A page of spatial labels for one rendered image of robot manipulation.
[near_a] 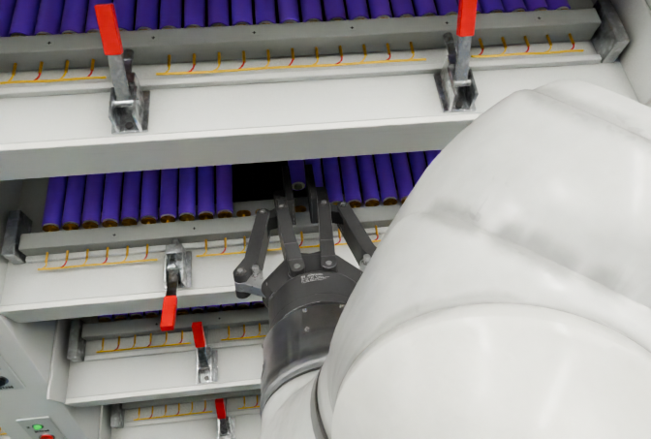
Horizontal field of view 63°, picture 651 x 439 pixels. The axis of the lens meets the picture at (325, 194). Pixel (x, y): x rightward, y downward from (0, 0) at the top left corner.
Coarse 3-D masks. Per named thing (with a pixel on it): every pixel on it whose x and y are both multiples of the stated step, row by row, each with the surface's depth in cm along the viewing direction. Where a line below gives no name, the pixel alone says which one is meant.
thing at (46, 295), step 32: (0, 192) 55; (32, 192) 60; (0, 224) 55; (32, 224) 58; (0, 256) 54; (128, 256) 57; (160, 256) 57; (192, 256) 57; (224, 256) 57; (352, 256) 58; (0, 288) 54; (32, 288) 55; (64, 288) 55; (96, 288) 55; (128, 288) 55; (160, 288) 55; (192, 288) 55; (224, 288) 56; (32, 320) 57
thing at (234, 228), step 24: (360, 216) 57; (384, 216) 57; (24, 240) 55; (48, 240) 55; (72, 240) 55; (96, 240) 55; (120, 240) 55; (144, 240) 55; (168, 240) 56; (192, 240) 57; (96, 264) 55
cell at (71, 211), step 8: (72, 176) 59; (80, 176) 59; (72, 184) 58; (80, 184) 59; (72, 192) 58; (80, 192) 58; (72, 200) 57; (80, 200) 58; (64, 208) 57; (72, 208) 57; (80, 208) 58; (64, 216) 57; (72, 216) 57; (80, 216) 58; (64, 224) 57
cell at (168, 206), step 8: (168, 176) 59; (176, 176) 60; (168, 184) 59; (176, 184) 60; (160, 192) 59; (168, 192) 58; (176, 192) 59; (160, 200) 58; (168, 200) 58; (176, 200) 59; (160, 208) 58; (168, 208) 57; (176, 208) 58; (160, 216) 58
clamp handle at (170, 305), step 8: (176, 272) 54; (168, 280) 53; (176, 280) 53; (168, 288) 52; (176, 288) 52; (168, 296) 51; (168, 304) 51; (176, 304) 51; (168, 312) 50; (168, 320) 49; (168, 328) 49
